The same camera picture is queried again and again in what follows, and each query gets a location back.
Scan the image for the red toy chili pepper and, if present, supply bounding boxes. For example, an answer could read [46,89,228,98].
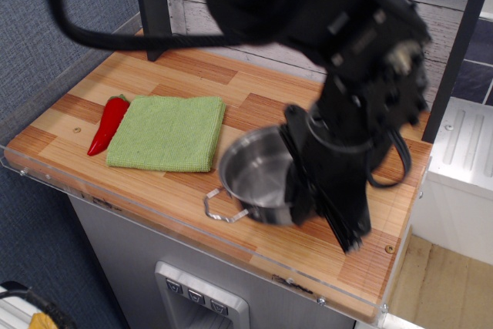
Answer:
[87,94,130,156]

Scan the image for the black yellow object corner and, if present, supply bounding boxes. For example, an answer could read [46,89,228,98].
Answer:
[1,281,78,328]

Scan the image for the silver steel pot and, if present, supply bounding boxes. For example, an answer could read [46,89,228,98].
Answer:
[203,126,294,226]

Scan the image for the grey cabinet with dispenser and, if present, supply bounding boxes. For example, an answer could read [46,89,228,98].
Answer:
[70,196,355,328]

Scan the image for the green folded cloth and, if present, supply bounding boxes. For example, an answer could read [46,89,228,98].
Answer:
[106,96,226,173]

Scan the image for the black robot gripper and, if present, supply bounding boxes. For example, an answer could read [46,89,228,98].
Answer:
[280,5,430,253]

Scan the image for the dark right frame post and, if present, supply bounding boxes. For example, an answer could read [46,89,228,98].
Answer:
[421,0,485,144]

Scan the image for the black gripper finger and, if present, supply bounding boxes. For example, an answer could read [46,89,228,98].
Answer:
[285,163,325,227]

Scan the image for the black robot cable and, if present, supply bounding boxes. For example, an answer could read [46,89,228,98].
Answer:
[29,0,247,52]

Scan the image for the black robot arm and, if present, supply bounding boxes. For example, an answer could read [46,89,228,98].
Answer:
[206,0,430,252]

